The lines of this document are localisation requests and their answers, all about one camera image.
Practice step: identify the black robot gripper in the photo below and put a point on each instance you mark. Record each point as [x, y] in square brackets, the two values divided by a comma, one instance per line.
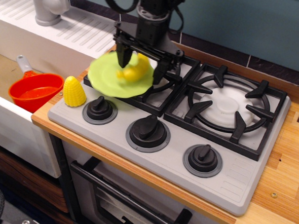
[148, 36]

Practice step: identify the yellow toy banana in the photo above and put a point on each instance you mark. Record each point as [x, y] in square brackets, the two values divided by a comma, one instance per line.
[136, 68]

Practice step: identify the light green plastic plate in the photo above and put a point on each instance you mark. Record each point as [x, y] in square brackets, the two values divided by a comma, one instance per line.
[102, 76]

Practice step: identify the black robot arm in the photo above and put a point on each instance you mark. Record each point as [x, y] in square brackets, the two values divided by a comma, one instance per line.
[159, 7]

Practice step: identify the black left burner grate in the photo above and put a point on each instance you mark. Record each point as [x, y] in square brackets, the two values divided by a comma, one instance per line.
[157, 98]

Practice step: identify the black burner grate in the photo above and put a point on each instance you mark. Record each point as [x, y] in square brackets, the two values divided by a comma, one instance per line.
[230, 110]
[157, 98]

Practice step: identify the white toy sink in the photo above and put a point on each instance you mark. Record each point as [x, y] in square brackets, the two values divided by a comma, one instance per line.
[66, 48]

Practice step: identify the black left stove knob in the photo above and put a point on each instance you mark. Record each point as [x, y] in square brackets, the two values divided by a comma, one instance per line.
[99, 111]

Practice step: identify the black stove knob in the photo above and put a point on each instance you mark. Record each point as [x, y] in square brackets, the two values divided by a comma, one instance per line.
[148, 134]
[99, 111]
[202, 161]

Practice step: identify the black middle stove knob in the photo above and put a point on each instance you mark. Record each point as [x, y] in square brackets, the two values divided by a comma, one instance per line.
[148, 134]

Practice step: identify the yellow toy corn cob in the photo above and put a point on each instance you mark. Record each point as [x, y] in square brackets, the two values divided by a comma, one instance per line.
[73, 92]

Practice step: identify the grey toy stove top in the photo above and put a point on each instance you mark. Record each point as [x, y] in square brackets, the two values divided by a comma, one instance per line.
[231, 189]

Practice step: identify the black right burner grate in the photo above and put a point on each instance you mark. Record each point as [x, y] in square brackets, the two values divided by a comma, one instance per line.
[230, 110]

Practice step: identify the grey toy faucet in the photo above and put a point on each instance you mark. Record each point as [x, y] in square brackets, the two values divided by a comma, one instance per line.
[48, 12]

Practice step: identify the black right stove knob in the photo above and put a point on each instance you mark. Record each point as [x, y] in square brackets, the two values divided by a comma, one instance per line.
[202, 161]

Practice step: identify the orange toy saucepan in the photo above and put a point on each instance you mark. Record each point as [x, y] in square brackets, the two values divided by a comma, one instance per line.
[34, 90]

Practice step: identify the toy oven door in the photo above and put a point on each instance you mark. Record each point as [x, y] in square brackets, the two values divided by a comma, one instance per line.
[109, 196]

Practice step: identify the teal wall cabinet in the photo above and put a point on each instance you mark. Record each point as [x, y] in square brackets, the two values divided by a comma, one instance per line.
[266, 29]

